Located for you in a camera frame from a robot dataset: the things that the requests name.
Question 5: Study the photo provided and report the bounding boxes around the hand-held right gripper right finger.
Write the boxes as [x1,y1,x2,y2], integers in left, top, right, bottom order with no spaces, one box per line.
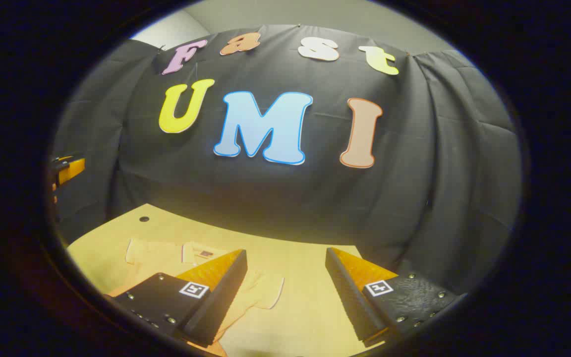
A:
[325,247,465,347]

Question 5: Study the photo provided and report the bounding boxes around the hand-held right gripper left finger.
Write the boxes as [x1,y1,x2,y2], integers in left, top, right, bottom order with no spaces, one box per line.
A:
[114,249,248,346]

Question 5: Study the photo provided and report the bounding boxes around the orange polo T-shirt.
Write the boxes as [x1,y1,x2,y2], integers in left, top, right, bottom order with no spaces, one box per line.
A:
[105,238,285,357]

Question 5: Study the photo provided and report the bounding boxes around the black backdrop cloth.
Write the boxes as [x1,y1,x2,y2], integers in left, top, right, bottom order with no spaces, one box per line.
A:
[50,24,523,291]

